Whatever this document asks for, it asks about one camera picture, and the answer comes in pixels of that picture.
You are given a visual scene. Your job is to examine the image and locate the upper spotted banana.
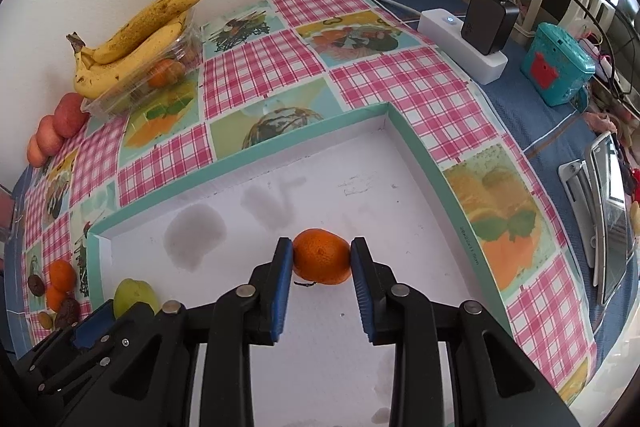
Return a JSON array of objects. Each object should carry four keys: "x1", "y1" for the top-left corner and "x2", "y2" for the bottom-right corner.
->
[{"x1": 66, "y1": 0, "x2": 200, "y2": 65}]

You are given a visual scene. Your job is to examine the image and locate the orange tangerine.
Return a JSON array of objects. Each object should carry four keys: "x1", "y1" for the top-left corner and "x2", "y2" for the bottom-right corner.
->
[
  {"x1": 46, "y1": 285, "x2": 68, "y2": 313},
  {"x1": 292, "y1": 229, "x2": 352, "y2": 285},
  {"x1": 49, "y1": 259, "x2": 77, "y2": 293}
]

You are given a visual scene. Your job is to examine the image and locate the pink checkered fruit tablecloth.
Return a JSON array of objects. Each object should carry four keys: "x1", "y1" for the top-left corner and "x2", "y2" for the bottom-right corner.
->
[{"x1": 18, "y1": 0, "x2": 597, "y2": 401}]

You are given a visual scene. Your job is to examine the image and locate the white tray with teal rim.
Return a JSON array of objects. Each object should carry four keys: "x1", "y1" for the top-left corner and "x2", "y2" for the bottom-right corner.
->
[{"x1": 87, "y1": 104, "x2": 506, "y2": 426}]

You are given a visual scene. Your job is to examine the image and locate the small brown kiwi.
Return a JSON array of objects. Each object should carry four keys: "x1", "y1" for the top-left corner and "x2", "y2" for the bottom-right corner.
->
[{"x1": 37, "y1": 311, "x2": 54, "y2": 331}]

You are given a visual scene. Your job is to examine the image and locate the large dark avocado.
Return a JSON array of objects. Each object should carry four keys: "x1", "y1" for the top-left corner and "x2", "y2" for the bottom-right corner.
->
[{"x1": 27, "y1": 273, "x2": 46, "y2": 297}]

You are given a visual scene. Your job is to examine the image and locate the tangerine inside plastic container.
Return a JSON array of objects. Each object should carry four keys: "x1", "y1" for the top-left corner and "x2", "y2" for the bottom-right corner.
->
[{"x1": 148, "y1": 58, "x2": 186, "y2": 89}]

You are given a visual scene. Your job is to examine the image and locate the middle red apple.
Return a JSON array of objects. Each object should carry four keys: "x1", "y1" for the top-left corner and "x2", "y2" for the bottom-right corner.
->
[{"x1": 36, "y1": 115, "x2": 64, "y2": 157}]

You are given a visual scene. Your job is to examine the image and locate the white power strip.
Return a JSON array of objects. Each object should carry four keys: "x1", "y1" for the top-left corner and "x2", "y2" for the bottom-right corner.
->
[{"x1": 418, "y1": 9, "x2": 508, "y2": 86}]

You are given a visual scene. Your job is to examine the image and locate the far pale red apple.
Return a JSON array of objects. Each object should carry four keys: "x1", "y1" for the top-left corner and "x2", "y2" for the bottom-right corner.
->
[{"x1": 26, "y1": 135, "x2": 48, "y2": 168}]

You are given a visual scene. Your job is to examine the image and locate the green pear-like fruit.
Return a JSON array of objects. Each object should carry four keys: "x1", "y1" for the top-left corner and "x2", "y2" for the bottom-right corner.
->
[{"x1": 113, "y1": 279, "x2": 160, "y2": 319}]

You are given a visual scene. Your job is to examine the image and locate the blue underlying tablecloth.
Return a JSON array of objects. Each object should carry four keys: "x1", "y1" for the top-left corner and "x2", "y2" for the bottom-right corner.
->
[{"x1": 349, "y1": 0, "x2": 640, "y2": 358}]

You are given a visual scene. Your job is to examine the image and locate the teal tin box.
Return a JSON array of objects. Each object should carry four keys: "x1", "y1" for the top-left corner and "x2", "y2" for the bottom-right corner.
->
[{"x1": 520, "y1": 23, "x2": 596, "y2": 107}]

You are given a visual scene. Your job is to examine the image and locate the black power adapter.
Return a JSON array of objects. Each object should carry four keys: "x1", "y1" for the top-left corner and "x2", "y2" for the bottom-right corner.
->
[{"x1": 461, "y1": 0, "x2": 520, "y2": 55}]

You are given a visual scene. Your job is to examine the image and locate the clear plastic fruit container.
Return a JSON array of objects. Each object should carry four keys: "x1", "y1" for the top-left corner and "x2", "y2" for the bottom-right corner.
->
[{"x1": 81, "y1": 10, "x2": 202, "y2": 121}]

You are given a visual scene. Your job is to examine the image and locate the red apple nearest bananas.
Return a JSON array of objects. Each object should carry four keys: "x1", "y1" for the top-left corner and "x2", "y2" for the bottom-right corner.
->
[{"x1": 53, "y1": 92, "x2": 89, "y2": 139}]

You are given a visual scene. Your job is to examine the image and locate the lower yellow banana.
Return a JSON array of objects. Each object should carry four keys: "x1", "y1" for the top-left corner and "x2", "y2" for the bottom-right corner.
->
[{"x1": 66, "y1": 11, "x2": 189, "y2": 100}]

